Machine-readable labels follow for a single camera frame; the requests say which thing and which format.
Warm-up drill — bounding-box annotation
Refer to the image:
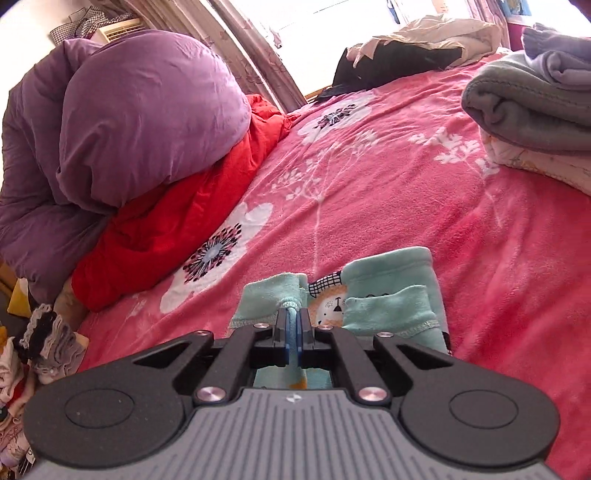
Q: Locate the checkered cloth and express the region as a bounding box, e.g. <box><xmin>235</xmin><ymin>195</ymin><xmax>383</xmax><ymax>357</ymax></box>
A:
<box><xmin>48</xmin><ymin>4</ymin><xmax>139</xmax><ymax>44</ymax></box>

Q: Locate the purple duvet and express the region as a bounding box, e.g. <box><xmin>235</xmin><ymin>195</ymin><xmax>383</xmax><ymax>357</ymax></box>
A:
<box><xmin>0</xmin><ymin>30</ymin><xmax>252</xmax><ymax>303</ymax></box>

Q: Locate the magenta furniture piece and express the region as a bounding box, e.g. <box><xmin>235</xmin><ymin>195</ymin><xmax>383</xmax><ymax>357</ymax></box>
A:
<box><xmin>505</xmin><ymin>14</ymin><xmax>527</xmax><ymax>49</ymax></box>

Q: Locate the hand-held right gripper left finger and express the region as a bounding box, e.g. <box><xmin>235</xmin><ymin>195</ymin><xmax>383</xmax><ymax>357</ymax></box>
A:
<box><xmin>152</xmin><ymin>309</ymin><xmax>294</xmax><ymax>401</ymax></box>

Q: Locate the cream vent unit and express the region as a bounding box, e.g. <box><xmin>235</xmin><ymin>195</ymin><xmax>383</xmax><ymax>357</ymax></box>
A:
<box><xmin>97</xmin><ymin>18</ymin><xmax>141</xmax><ymax>45</ymax></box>

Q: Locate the black garment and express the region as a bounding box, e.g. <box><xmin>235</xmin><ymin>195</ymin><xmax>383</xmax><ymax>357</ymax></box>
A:
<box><xmin>318</xmin><ymin>39</ymin><xmax>465</xmax><ymax>100</ymax></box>

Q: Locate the beige garment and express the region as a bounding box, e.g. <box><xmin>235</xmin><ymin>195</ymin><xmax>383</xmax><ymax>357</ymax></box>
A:
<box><xmin>346</xmin><ymin>14</ymin><xmax>502</xmax><ymax>70</ymax></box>

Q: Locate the folded white lilac printed garment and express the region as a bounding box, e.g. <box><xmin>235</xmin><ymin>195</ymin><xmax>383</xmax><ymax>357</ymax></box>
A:
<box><xmin>480</xmin><ymin>127</ymin><xmax>591</xmax><ymax>197</ymax></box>

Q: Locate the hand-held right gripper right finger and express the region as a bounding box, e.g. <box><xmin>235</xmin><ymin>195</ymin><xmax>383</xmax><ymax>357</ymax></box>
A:
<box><xmin>298</xmin><ymin>310</ymin><xmax>451</xmax><ymax>403</ymax></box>

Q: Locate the pink floral fleece blanket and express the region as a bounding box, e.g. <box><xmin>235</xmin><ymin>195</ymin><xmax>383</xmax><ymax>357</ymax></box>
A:
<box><xmin>76</xmin><ymin>51</ymin><xmax>591</xmax><ymax>462</ymax></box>

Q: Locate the pink patterned curtain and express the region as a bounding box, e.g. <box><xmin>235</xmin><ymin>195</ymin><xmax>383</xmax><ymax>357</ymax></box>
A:
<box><xmin>104</xmin><ymin>0</ymin><xmax>308</xmax><ymax>114</ymax></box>

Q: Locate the folded grey fleece garment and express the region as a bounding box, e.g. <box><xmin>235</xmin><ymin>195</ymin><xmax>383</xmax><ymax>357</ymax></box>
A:
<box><xmin>462</xmin><ymin>51</ymin><xmax>591</xmax><ymax>155</ymax></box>

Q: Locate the pile of unfolded clothes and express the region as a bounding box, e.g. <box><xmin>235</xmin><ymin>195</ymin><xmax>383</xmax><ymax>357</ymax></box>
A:
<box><xmin>0</xmin><ymin>277</ymin><xmax>88</xmax><ymax>480</ymax></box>

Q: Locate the red quilt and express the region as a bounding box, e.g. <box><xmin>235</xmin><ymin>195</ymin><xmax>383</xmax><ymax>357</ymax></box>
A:
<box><xmin>71</xmin><ymin>95</ymin><xmax>298</xmax><ymax>312</ymax></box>

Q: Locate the folded lilac grey garment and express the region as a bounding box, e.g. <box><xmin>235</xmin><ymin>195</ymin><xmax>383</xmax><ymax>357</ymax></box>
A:
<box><xmin>522</xmin><ymin>23</ymin><xmax>591</xmax><ymax>90</ymax></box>

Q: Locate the teal lion print garment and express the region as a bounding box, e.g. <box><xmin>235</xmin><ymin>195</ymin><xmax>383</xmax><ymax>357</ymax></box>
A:
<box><xmin>228</xmin><ymin>247</ymin><xmax>451</xmax><ymax>389</ymax></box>

